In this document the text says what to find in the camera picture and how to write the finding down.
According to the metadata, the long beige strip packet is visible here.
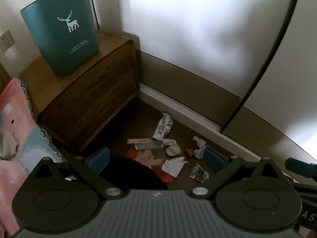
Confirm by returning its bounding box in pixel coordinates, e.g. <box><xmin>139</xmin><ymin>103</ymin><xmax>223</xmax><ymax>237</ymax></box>
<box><xmin>127</xmin><ymin>138</ymin><xmax>152</xmax><ymax>145</ymax></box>

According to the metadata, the wooden nightstand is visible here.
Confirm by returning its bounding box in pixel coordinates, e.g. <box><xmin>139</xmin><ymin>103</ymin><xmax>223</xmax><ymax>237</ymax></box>
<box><xmin>19</xmin><ymin>31</ymin><xmax>141</xmax><ymax>153</ymax></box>

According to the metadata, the orange plastic bag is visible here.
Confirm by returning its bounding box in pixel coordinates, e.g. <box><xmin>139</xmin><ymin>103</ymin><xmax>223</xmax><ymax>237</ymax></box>
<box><xmin>125</xmin><ymin>149</ymin><xmax>174</xmax><ymax>183</ymax></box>

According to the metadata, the crumpled white tissue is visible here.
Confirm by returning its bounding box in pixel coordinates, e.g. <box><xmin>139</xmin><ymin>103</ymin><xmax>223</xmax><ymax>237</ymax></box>
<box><xmin>162</xmin><ymin>139</ymin><xmax>181</xmax><ymax>157</ymax></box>

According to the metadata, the silver flat wrapper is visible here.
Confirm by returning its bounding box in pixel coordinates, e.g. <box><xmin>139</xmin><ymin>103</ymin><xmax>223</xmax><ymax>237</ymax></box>
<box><xmin>135</xmin><ymin>141</ymin><xmax>164</xmax><ymax>151</ymax></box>

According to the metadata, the foil wrapper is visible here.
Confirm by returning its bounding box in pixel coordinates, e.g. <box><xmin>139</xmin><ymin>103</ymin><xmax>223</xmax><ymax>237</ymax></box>
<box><xmin>189</xmin><ymin>164</ymin><xmax>210</xmax><ymax>183</ymax></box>

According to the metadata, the wall socket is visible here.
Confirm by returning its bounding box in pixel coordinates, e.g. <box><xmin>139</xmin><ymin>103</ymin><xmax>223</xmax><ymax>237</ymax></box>
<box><xmin>0</xmin><ymin>29</ymin><xmax>14</xmax><ymax>53</ymax></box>

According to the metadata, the frosted wardrobe sliding door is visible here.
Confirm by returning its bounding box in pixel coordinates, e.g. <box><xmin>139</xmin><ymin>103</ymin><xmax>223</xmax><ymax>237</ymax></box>
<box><xmin>88</xmin><ymin>0</ymin><xmax>304</xmax><ymax>133</ymax></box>
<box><xmin>220</xmin><ymin>0</ymin><xmax>317</xmax><ymax>160</ymax></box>

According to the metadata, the crumpled clear plastic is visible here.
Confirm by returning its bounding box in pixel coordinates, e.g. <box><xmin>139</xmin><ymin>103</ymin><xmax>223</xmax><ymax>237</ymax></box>
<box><xmin>192</xmin><ymin>136</ymin><xmax>207</xmax><ymax>159</ymax></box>

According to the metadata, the pale pink wrapper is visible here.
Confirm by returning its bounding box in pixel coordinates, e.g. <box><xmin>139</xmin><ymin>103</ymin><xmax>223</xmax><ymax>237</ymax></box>
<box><xmin>135</xmin><ymin>149</ymin><xmax>164</xmax><ymax>167</ymax></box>

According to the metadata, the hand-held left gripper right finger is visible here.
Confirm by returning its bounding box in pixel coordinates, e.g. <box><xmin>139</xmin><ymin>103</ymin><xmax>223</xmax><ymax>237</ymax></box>
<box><xmin>190</xmin><ymin>147</ymin><xmax>286</xmax><ymax>199</ymax></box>

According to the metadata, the folded white paper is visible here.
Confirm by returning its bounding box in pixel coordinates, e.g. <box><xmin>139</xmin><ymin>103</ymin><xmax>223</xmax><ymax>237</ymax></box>
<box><xmin>161</xmin><ymin>157</ymin><xmax>189</xmax><ymax>178</ymax></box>

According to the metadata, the black cloth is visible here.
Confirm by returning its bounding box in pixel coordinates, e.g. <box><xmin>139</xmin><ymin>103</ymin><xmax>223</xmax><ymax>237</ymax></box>
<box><xmin>98</xmin><ymin>155</ymin><xmax>169</xmax><ymax>190</ymax></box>

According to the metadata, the white wardrobe bottom rail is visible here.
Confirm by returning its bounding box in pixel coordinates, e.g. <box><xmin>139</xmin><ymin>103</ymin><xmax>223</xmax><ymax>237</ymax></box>
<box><xmin>139</xmin><ymin>83</ymin><xmax>269</xmax><ymax>163</ymax></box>

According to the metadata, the teal deer-print trash bin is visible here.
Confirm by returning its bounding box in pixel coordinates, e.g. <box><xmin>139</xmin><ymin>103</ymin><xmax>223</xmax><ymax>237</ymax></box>
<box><xmin>20</xmin><ymin>0</ymin><xmax>100</xmax><ymax>77</ymax></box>

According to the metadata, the white printed snack wrapper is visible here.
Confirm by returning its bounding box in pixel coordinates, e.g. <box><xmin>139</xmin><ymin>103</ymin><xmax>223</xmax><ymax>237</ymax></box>
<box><xmin>152</xmin><ymin>112</ymin><xmax>174</xmax><ymax>141</ymax></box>

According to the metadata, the pink printed blanket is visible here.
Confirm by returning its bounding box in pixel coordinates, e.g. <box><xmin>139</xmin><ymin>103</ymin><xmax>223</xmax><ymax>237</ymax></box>
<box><xmin>0</xmin><ymin>77</ymin><xmax>68</xmax><ymax>236</ymax></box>

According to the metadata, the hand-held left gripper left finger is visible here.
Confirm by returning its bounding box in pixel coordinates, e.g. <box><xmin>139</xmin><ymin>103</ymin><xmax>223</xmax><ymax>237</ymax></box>
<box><xmin>27</xmin><ymin>147</ymin><xmax>122</xmax><ymax>199</ymax></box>

